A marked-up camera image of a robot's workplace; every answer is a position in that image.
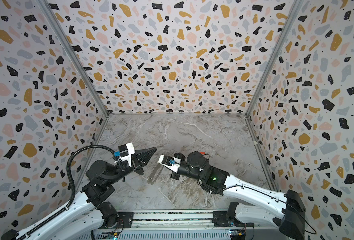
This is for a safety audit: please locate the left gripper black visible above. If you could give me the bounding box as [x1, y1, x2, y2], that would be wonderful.
[107, 148, 155, 186]

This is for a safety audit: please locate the metal keyring plate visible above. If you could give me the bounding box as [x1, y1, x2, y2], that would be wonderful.
[147, 164, 164, 185]

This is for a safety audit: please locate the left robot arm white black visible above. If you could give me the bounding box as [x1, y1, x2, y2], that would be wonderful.
[1, 143, 157, 240]

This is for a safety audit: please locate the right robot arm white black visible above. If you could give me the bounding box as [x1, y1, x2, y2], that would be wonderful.
[159, 151, 306, 240]

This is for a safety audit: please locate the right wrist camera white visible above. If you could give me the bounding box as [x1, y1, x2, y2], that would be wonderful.
[158, 155, 182, 173]

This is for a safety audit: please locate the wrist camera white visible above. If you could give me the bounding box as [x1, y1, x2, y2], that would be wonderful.
[158, 155, 182, 173]
[113, 143, 135, 168]

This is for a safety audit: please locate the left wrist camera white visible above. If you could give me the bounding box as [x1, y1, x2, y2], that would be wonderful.
[113, 143, 135, 168]

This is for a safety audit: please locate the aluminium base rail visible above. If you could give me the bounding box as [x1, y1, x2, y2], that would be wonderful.
[119, 205, 281, 231]

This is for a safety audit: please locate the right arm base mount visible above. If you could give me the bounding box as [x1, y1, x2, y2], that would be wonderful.
[212, 202, 255, 228]

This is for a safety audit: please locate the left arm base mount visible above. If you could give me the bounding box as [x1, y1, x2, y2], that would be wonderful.
[96, 202, 134, 229]

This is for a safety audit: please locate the perforated cable tray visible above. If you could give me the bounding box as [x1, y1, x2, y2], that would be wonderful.
[95, 230, 231, 240]

